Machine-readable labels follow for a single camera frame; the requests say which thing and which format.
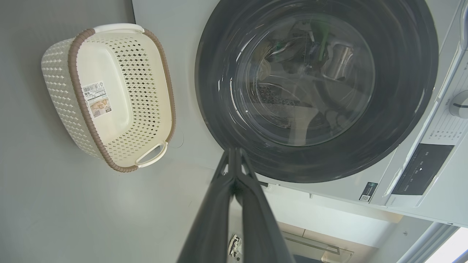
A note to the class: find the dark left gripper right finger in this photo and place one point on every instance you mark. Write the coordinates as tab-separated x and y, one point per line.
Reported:
256	226

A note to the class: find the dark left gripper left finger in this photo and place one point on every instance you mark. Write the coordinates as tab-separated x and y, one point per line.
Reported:
215	219

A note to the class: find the black glass washing machine door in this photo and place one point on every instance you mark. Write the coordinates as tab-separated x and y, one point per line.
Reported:
395	120

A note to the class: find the steel washing machine drum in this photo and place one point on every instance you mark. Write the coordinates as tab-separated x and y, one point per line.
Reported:
274	95

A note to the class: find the cream perforated laundry basket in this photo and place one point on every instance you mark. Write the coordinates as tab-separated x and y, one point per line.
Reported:
146	95

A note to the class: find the white product sticker in basket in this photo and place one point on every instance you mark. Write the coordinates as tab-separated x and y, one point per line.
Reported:
97	98

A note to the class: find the white front-load washing machine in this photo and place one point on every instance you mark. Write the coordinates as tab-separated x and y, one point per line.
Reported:
164	14

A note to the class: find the black control display panel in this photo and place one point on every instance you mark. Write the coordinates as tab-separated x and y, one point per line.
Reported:
420	168

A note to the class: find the silver control knob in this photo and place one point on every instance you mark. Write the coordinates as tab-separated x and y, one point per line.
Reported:
460	104

